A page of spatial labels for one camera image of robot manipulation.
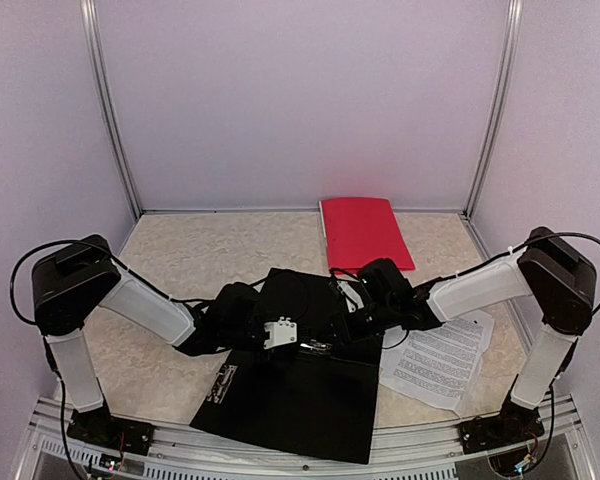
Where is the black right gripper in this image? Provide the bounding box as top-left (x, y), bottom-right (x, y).
top-left (315, 298), bottom-right (398, 347)

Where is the red file folder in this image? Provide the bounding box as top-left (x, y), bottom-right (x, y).
top-left (319, 197), bottom-right (416, 273)

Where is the printed text paper sheet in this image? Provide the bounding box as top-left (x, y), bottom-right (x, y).
top-left (380, 310), bottom-right (495, 416)

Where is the black book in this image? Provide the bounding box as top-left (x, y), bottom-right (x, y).
top-left (190, 268), bottom-right (381, 464)

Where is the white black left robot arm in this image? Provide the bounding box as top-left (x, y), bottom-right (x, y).
top-left (31, 235), bottom-right (306, 445)

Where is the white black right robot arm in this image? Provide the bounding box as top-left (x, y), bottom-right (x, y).
top-left (330, 226), bottom-right (597, 444)

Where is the black folder edge clip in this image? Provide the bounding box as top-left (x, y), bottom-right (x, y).
top-left (205, 364), bottom-right (238, 404)

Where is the black folder centre clip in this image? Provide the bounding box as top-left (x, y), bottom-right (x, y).
top-left (298, 339), bottom-right (333, 355)

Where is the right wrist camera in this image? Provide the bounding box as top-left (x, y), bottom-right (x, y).
top-left (335, 280), bottom-right (371, 313)

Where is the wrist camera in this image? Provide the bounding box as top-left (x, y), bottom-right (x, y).
top-left (263, 317), bottom-right (298, 350)
top-left (335, 280), bottom-right (371, 313)

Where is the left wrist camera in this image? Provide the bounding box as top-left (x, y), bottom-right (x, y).
top-left (263, 317), bottom-right (298, 350)

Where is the right camera cable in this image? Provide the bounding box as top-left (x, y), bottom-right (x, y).
top-left (327, 266), bottom-right (411, 351)

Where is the aluminium front rail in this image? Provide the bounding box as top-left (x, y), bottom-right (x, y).
top-left (24, 394), bottom-right (581, 480)

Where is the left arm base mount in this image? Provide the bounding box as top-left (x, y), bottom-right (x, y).
top-left (67, 413), bottom-right (155, 456)

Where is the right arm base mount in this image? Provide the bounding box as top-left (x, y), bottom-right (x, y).
top-left (457, 415), bottom-right (545, 455)

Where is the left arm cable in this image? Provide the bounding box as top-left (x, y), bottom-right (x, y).
top-left (8, 239), bottom-right (211, 471)

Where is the left aluminium corner post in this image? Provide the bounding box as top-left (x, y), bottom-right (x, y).
top-left (79, 0), bottom-right (144, 221)

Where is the aluminium corner post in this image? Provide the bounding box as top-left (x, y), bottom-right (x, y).
top-left (463, 0), bottom-right (523, 220)
top-left (79, 0), bottom-right (144, 221)

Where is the right aluminium corner post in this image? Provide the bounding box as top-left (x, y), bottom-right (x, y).
top-left (463, 0), bottom-right (523, 220)

